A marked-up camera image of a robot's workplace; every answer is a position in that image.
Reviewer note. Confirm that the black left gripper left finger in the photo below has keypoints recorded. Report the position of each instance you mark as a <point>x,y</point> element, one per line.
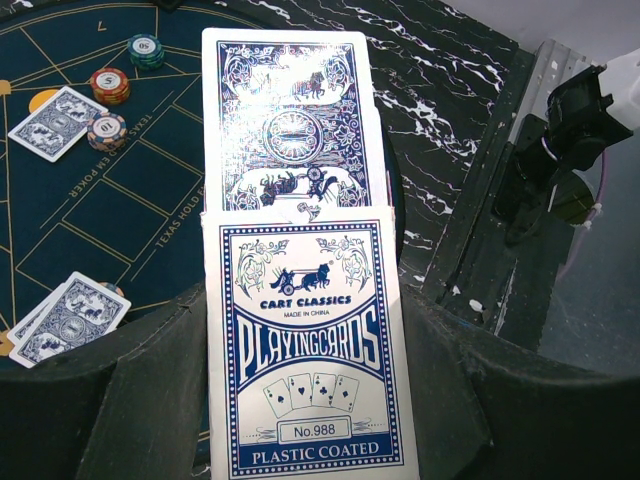
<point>126,406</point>

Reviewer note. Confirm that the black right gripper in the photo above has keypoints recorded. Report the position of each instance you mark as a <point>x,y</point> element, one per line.
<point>167,5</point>

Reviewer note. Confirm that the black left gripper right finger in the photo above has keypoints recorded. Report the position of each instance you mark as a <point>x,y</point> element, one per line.
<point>487,409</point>

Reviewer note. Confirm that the green chips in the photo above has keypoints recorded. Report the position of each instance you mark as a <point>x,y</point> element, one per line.
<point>146,51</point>

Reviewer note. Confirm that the orange chips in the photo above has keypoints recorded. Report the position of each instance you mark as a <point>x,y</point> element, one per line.
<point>110,86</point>

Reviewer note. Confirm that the dealt face-down playing card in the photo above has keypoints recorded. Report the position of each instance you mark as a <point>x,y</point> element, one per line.
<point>81,312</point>

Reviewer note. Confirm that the blue white chips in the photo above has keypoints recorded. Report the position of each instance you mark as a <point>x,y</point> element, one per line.
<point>106,131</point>
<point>114,288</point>

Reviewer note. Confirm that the deck of playing cards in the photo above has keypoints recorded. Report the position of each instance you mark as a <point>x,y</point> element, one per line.
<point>290,124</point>

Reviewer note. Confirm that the blue playing card box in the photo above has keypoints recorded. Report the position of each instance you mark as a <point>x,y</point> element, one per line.
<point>308,371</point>

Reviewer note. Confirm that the round blue poker mat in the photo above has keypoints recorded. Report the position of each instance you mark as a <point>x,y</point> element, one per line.
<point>130,217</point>

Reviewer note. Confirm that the aluminium rail frame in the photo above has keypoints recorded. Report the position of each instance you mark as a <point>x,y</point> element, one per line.
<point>554,64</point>

